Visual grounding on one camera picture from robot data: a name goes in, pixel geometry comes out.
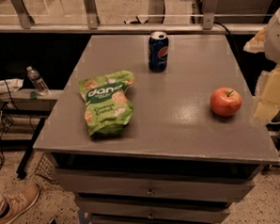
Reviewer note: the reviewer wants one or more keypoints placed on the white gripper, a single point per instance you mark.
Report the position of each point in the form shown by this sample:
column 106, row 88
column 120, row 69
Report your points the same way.
column 276, row 39

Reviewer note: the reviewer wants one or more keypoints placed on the red apple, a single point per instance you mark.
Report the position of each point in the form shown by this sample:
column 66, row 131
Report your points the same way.
column 225, row 101

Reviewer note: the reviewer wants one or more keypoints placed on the blue pepsi can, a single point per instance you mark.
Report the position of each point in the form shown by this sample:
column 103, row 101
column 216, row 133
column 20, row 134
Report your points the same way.
column 157, row 51

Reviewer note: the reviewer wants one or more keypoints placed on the grey drawer cabinet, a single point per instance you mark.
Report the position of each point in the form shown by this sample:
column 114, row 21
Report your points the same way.
column 177, row 162

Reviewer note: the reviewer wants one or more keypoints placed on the green snack bag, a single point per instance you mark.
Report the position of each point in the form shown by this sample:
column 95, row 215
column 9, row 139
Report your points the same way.
column 108, row 111

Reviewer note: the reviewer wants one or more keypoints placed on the clear plastic water bottle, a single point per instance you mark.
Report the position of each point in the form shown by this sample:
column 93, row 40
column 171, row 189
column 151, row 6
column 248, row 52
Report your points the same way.
column 37, row 81

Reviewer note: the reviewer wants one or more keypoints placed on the white crumpled cloth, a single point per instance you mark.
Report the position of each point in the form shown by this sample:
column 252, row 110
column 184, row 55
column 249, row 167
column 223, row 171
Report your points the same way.
column 7, row 85

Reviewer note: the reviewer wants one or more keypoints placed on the low grey side shelf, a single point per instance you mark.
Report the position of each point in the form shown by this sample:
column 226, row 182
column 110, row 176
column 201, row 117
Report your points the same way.
column 25, row 116

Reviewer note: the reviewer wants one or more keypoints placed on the tan sneaker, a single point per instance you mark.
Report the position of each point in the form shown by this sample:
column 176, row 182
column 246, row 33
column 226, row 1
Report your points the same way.
column 11, row 207

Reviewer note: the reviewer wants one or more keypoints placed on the metal window rail frame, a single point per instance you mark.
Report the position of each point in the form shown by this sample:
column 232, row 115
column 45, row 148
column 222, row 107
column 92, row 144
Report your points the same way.
column 135, row 16

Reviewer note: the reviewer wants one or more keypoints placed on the wire mesh basket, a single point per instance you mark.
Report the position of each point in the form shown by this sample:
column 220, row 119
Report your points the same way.
column 44, row 170

